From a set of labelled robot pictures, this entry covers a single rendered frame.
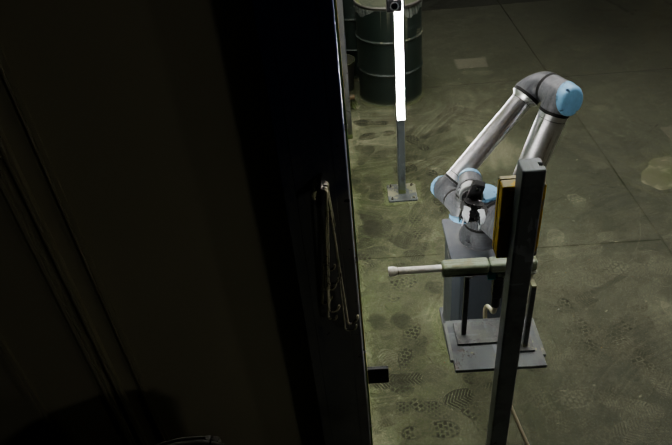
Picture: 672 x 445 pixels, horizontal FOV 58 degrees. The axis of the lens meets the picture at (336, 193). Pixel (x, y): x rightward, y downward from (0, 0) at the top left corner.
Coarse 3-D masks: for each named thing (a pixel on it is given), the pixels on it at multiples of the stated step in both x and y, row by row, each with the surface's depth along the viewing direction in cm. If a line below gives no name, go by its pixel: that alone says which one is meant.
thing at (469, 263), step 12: (444, 264) 198; (456, 264) 197; (468, 264) 197; (480, 264) 196; (492, 264) 196; (504, 264) 196; (444, 276) 199; (456, 276) 198; (504, 276) 199; (492, 288) 204; (492, 300) 208
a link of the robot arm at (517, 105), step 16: (528, 80) 237; (512, 96) 242; (528, 96) 237; (512, 112) 240; (496, 128) 242; (480, 144) 244; (496, 144) 244; (464, 160) 246; (480, 160) 245; (448, 176) 248; (432, 192) 254; (448, 192) 245
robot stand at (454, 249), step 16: (448, 224) 292; (448, 240) 283; (448, 256) 290; (464, 256) 273; (480, 256) 272; (448, 288) 299; (480, 288) 283; (448, 304) 303; (480, 304) 290; (448, 320) 308
